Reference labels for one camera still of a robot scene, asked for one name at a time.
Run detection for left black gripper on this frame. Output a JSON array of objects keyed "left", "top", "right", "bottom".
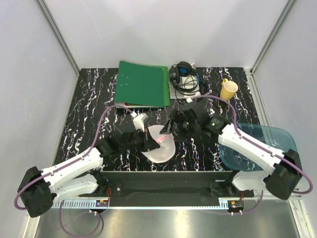
[{"left": 120, "top": 127, "right": 160, "bottom": 152}]

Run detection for yellow mug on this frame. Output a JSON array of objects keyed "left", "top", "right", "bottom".
[{"left": 220, "top": 78, "right": 238, "bottom": 101}]

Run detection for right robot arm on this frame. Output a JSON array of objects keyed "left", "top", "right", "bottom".
[{"left": 160, "top": 107, "right": 302, "bottom": 200}]

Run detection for black blue headphones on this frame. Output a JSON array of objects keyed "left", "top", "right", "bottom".
[{"left": 169, "top": 61, "right": 207, "bottom": 100}]

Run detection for white slotted cable duct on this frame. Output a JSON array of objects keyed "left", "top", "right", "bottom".
[{"left": 62, "top": 199, "right": 97, "bottom": 209}]

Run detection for white pink mesh laundry bag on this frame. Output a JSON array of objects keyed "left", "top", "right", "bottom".
[{"left": 142, "top": 125, "right": 176, "bottom": 164}]

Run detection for purple cable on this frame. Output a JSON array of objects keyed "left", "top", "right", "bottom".
[
  {"left": 13, "top": 105, "right": 137, "bottom": 210},
  {"left": 187, "top": 95, "right": 313, "bottom": 194}
]

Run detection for grey book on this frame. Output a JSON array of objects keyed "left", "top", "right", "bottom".
[{"left": 168, "top": 66, "right": 202, "bottom": 99}]

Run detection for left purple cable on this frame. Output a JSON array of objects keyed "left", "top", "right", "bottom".
[{"left": 13, "top": 105, "right": 137, "bottom": 210}]

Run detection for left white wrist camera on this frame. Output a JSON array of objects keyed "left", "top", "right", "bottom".
[{"left": 132, "top": 113, "right": 149, "bottom": 132}]

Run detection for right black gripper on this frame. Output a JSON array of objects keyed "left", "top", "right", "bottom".
[{"left": 159, "top": 109, "right": 200, "bottom": 143}]

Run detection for blue transparent plastic bin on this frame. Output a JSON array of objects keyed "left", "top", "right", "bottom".
[{"left": 219, "top": 123, "right": 297, "bottom": 172}]

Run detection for green folder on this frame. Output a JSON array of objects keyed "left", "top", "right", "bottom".
[{"left": 114, "top": 60, "right": 170, "bottom": 108}]

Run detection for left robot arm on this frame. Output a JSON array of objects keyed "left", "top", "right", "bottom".
[{"left": 14, "top": 128, "right": 160, "bottom": 218}]

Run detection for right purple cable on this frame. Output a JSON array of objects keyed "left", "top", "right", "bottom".
[{"left": 187, "top": 95, "right": 313, "bottom": 194}]

